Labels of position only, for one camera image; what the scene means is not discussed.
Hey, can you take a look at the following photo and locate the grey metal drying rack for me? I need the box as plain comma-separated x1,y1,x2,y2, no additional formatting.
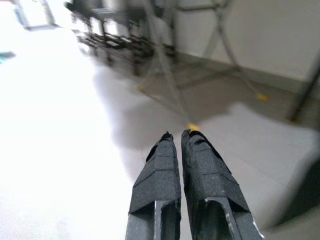
132,0,272,131

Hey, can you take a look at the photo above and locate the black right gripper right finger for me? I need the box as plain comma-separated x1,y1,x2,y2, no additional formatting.
180,128,266,240

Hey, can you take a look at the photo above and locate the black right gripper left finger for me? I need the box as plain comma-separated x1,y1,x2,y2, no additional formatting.
124,131,182,240

